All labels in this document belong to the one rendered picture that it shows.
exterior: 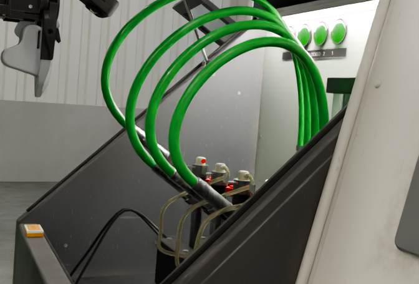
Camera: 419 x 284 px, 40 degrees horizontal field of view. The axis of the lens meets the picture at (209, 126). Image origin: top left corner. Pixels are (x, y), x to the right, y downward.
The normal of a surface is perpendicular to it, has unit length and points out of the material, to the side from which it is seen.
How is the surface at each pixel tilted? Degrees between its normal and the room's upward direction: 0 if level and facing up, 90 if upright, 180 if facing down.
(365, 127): 76
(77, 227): 90
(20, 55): 93
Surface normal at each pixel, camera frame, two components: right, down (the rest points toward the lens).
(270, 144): -0.91, -0.05
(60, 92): 0.48, 0.08
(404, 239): -0.87, -0.29
